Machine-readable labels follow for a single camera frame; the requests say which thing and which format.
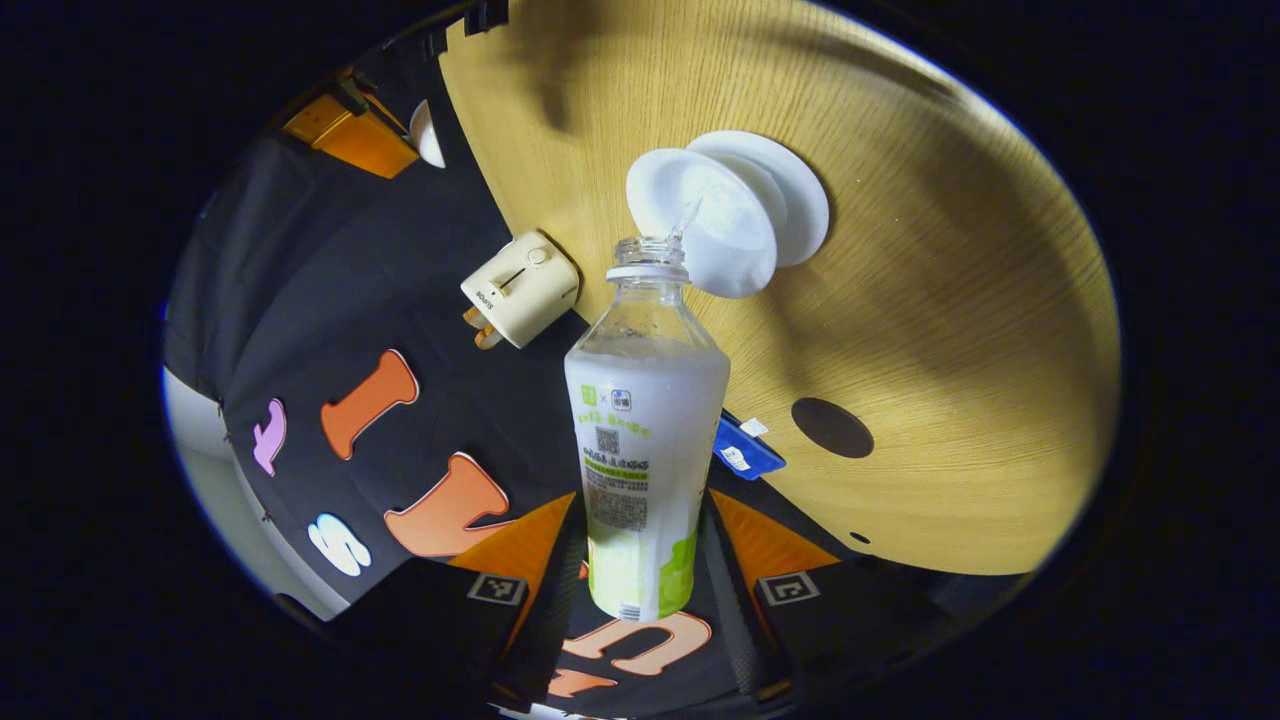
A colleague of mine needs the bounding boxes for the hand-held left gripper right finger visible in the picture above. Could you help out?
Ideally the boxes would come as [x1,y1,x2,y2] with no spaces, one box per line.
[703,487,1006,707]

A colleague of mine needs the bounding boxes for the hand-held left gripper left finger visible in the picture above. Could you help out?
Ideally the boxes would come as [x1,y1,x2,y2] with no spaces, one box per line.
[290,490,593,717]

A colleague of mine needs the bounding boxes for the white teacup lid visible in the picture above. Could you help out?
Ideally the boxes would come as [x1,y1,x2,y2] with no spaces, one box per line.
[407,97,448,170]

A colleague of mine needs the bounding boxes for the clear green-label water bottle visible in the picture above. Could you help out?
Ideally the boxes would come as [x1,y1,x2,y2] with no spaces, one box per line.
[564,235,732,624]

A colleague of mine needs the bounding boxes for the dark brown round coaster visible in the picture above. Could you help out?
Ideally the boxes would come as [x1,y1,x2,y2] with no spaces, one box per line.
[790,397,876,461]

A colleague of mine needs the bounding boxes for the white teacup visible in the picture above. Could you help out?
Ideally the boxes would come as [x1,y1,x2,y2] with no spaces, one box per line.
[625,148,780,301]

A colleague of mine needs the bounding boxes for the blue towel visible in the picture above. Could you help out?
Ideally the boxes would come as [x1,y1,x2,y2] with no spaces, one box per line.
[711,407,789,484]

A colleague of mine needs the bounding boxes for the cream toaster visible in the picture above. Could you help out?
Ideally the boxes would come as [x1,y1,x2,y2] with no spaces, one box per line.
[459,230,582,351]

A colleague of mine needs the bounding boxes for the toast slice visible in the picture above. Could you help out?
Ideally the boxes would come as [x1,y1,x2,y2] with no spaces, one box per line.
[462,305,507,352]

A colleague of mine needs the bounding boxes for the white saucer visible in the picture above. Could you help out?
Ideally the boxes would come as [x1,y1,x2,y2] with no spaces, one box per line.
[687,129,832,269]

